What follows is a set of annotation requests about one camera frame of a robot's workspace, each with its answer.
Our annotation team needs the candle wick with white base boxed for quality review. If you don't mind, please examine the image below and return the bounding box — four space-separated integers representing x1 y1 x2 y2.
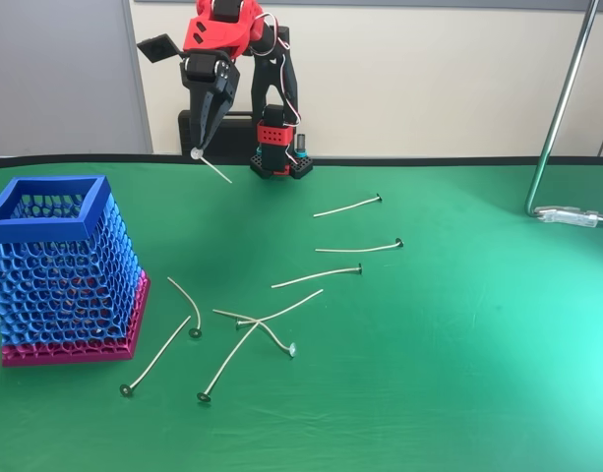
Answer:
189 146 233 185

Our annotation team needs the black perforated arm base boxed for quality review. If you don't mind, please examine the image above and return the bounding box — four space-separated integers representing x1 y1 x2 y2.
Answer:
249 147 314 181

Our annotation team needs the blue and magenta mesh basket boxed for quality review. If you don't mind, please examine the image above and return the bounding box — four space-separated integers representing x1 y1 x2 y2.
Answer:
0 175 151 369

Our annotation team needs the black case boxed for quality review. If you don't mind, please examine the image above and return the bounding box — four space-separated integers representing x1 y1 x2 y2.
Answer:
176 109 263 159

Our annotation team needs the grey partition panel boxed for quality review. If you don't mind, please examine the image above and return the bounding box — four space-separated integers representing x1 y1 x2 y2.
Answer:
0 0 153 157

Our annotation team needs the green cloth with black rim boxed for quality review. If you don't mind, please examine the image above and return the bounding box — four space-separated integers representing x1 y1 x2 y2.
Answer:
0 154 603 472

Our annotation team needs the clear tape wrap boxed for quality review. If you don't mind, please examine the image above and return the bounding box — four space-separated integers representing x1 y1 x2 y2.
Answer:
535 205 601 229

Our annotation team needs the black square camera mount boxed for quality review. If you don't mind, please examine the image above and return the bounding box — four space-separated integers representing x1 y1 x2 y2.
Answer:
136 32 181 64

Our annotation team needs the long white red servo cable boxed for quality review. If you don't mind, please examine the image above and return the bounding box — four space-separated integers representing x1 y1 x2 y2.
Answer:
278 48 303 125

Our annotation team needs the looped white red servo cable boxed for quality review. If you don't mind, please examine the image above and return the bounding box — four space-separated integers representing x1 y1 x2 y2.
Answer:
260 11 291 51

